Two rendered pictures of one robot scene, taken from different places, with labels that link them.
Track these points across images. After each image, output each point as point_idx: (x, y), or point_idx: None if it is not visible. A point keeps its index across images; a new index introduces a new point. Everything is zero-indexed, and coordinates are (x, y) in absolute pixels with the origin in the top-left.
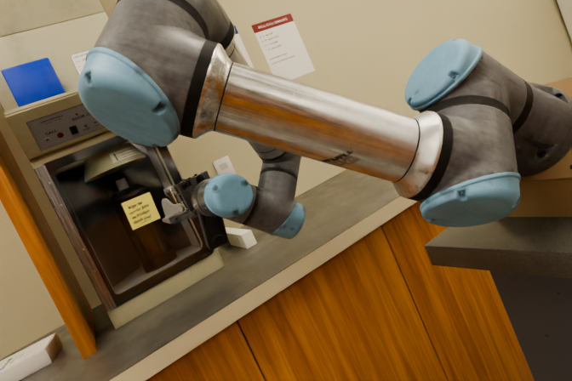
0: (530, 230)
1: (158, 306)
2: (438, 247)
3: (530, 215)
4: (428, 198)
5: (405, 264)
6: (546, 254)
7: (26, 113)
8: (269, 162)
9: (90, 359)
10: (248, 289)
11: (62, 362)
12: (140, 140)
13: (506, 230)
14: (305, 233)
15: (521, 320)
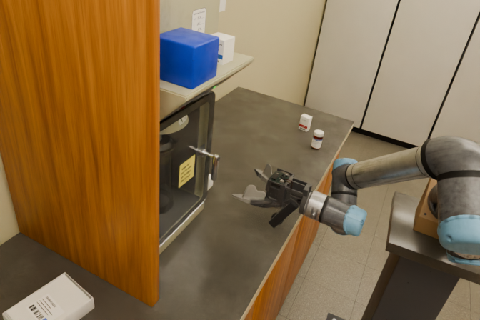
0: (441, 248)
1: (173, 248)
2: (398, 246)
3: (433, 237)
4: (471, 261)
5: (303, 215)
6: (457, 268)
7: (194, 96)
8: (351, 188)
9: (163, 307)
10: (276, 250)
11: (116, 308)
12: (450, 248)
13: (428, 244)
14: (264, 191)
15: (400, 274)
